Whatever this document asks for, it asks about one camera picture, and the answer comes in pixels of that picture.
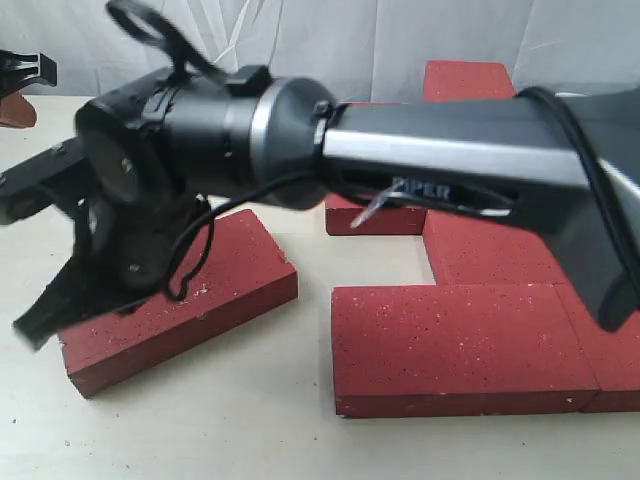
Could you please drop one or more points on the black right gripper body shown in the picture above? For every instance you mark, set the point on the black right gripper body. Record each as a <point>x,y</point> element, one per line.
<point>118,261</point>

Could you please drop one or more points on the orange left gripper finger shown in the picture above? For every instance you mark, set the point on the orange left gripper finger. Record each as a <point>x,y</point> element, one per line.
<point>17,112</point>

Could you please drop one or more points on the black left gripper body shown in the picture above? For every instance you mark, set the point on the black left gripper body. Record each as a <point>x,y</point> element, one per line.
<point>21,70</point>

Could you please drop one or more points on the red brick large front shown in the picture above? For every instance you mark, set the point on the red brick large front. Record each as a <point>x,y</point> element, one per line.
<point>339,214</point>

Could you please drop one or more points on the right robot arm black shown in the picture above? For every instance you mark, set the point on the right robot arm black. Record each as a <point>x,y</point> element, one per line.
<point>157,160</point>

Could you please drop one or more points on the white backdrop cloth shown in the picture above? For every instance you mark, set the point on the white backdrop cloth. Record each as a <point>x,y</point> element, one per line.
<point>361,50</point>

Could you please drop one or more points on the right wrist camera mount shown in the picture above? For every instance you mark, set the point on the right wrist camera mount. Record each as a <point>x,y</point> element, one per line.
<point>58,176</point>

